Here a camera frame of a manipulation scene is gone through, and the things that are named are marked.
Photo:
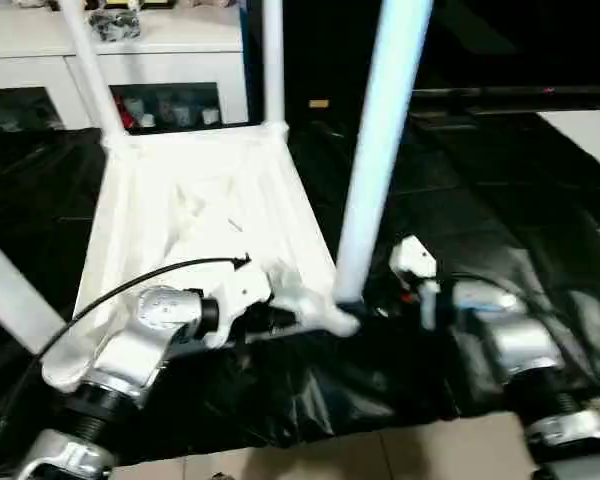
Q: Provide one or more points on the white plastic table top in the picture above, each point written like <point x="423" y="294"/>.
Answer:
<point x="155" y="200"/>

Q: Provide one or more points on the white plastic table leg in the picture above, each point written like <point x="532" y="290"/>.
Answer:
<point x="10" y="285"/>
<point x="92" y="75"/>
<point x="274" y="65"/>
<point x="380" y="125"/>

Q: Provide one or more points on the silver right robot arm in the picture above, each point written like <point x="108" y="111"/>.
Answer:
<point x="520" y="340"/>

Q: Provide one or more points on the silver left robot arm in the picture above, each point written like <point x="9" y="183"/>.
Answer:
<point x="140" y="325"/>

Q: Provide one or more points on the black mat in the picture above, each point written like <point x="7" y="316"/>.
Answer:
<point x="480" y="200"/>

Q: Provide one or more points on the small tan label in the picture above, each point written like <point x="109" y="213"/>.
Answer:
<point x="319" y="103"/>

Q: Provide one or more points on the red bottle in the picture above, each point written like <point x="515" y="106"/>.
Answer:
<point x="129" y="112"/>

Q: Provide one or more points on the flat white board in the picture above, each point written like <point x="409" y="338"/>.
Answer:
<point x="585" y="140"/>

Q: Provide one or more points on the white cabinet with glass doors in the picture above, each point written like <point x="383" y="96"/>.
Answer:
<point x="155" y="65"/>

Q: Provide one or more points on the dark object on cabinet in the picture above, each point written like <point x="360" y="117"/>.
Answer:
<point x="116" y="26"/>

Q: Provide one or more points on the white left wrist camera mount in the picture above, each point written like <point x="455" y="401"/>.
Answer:
<point x="245" y="287"/>

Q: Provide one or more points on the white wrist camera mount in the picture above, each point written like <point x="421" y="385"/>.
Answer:
<point x="412" y="257"/>
<point x="245" y="287"/>

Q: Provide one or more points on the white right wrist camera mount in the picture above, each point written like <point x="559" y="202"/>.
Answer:
<point x="412" y="257"/>

